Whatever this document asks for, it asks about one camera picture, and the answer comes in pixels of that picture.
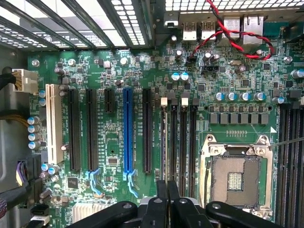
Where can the green Dell motherboard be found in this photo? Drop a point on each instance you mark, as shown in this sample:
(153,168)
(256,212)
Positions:
(111,142)

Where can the CPU socket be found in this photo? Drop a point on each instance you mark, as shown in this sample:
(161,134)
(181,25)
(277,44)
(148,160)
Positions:
(235,180)

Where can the short black expansion slot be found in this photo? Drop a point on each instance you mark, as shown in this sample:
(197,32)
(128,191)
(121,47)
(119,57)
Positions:
(109,101)

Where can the white expansion slot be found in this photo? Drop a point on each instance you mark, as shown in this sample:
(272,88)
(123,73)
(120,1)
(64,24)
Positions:
(53,123)

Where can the silver socket cover plate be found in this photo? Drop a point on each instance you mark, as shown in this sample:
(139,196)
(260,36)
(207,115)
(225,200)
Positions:
(261,212)

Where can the silver finned heatsink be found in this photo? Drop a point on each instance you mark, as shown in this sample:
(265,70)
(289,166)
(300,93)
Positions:
(83,212)

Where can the silver Ethernet port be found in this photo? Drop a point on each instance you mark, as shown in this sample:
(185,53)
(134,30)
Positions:
(254,26)

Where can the thin metal locking lever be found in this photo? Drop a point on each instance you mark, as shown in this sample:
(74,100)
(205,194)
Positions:
(287,142)

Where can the silver stacked USB port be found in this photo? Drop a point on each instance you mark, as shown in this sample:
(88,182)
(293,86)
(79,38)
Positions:
(231,23)

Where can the teal serial port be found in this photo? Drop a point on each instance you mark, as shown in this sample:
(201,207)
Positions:
(276,29)

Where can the white power connector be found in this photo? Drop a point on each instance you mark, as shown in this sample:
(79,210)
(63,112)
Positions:
(27,80)

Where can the blue expansion slot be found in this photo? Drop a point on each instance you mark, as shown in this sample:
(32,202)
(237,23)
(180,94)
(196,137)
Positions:
(128,128)

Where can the long black expansion slot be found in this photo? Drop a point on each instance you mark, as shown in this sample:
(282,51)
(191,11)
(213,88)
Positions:
(92,128)
(74,128)
(147,128)

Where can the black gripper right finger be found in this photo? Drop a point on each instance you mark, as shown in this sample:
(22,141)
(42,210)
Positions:
(187,213)

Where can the silver metal latch bracket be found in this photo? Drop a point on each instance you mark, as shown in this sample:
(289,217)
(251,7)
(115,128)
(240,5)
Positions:
(171,20)

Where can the grey metal PC case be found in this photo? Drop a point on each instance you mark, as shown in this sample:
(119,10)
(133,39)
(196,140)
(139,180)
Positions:
(9,142)

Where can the black RAM slot white latch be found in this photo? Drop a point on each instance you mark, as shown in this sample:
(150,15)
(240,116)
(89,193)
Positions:
(183,142)
(163,142)
(291,166)

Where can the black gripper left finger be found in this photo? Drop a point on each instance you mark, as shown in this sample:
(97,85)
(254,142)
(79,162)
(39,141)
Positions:
(154,213)

